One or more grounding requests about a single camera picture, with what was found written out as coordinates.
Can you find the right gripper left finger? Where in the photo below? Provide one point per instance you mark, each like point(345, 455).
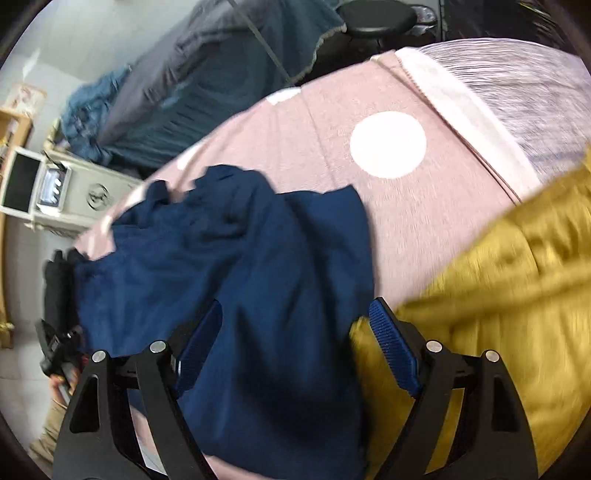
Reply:
point(124, 421)

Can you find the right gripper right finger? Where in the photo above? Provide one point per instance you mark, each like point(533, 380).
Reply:
point(467, 420)

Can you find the mustard yellow garment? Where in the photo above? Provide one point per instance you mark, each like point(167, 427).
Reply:
point(523, 290)

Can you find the navy blue garment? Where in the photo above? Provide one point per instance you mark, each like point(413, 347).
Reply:
point(278, 394)

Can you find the white safe box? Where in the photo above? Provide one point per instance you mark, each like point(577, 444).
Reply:
point(59, 192)

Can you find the pink polka dot bedsheet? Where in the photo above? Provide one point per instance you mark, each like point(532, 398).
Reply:
point(432, 179)

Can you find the black round stool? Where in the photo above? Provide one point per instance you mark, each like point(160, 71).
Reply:
point(373, 27)

